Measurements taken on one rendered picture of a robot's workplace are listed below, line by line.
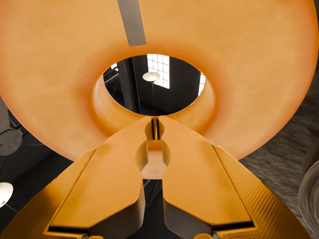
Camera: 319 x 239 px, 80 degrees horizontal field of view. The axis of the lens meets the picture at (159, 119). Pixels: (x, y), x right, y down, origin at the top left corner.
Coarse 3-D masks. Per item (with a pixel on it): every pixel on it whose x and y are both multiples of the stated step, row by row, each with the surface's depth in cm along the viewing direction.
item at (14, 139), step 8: (0, 104) 209; (0, 112) 211; (0, 120) 213; (8, 120) 221; (0, 128) 215; (8, 128) 224; (0, 136) 221; (8, 136) 229; (16, 136) 239; (0, 144) 214; (8, 144) 232; (16, 144) 241; (0, 152) 225; (8, 152) 234
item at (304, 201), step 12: (312, 156) 38; (312, 168) 32; (300, 180) 36; (312, 180) 33; (300, 192) 36; (312, 192) 35; (300, 204) 38; (312, 204) 37; (312, 216) 38; (312, 228) 40
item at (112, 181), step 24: (144, 120) 12; (120, 144) 10; (144, 144) 10; (96, 168) 8; (120, 168) 8; (72, 192) 7; (96, 192) 7; (120, 192) 7; (72, 216) 6; (96, 216) 6; (120, 216) 6
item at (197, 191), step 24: (168, 120) 12; (168, 144) 9; (192, 144) 9; (168, 168) 8; (192, 168) 8; (216, 168) 8; (168, 192) 7; (192, 192) 7; (216, 192) 7; (168, 216) 7; (192, 216) 6; (216, 216) 6; (240, 216) 6
